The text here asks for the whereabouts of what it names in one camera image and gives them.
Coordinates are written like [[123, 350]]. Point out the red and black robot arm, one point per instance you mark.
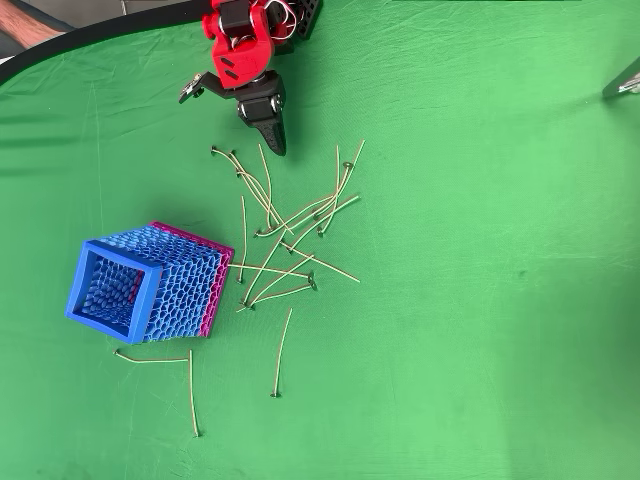
[[245, 60]]

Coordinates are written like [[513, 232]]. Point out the blue and magenta lattice basket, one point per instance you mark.
[[175, 280]]

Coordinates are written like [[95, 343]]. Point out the green fabric backdrop black rim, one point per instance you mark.
[[450, 300]]

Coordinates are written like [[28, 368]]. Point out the chrome metal stand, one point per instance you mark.
[[622, 82]]

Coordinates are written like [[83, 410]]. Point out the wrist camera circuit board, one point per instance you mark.
[[192, 90]]

